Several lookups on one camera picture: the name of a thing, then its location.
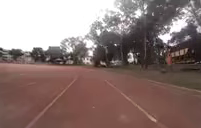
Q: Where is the tree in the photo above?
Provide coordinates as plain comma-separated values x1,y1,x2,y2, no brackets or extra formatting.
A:
60,35,90,65

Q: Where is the red running track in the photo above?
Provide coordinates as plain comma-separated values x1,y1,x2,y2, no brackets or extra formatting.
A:
0,63,201,128

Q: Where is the row of trees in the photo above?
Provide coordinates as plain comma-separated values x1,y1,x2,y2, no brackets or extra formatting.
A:
87,0,201,69

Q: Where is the grass strip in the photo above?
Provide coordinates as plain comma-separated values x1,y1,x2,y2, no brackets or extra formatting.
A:
101,66,201,93

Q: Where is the dark building with red sign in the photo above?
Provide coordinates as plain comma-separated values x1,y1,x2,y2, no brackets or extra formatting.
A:
166,37,201,66

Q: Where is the pale kerb strip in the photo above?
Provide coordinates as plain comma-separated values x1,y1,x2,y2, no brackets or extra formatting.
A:
147,78,201,98

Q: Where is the row of low buildings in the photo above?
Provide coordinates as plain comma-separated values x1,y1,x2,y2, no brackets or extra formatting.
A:
0,48,36,64

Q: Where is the low grey wall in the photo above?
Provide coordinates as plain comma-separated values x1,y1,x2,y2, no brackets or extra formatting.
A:
161,62,201,73

